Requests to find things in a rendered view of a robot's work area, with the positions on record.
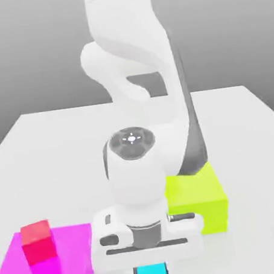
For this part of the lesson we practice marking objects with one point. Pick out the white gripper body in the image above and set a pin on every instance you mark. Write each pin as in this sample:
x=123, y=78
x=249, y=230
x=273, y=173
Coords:
x=114, y=260

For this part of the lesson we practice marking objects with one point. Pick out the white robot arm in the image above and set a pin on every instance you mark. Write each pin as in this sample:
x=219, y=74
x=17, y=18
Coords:
x=134, y=176

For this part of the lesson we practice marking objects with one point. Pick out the small red cube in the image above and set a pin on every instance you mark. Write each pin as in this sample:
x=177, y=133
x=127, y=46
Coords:
x=39, y=244

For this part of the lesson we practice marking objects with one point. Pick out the large magenta box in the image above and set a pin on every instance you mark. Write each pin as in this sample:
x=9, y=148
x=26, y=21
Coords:
x=70, y=262

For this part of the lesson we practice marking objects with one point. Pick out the large yellow-green box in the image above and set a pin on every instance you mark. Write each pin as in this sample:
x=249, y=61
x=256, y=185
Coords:
x=198, y=199

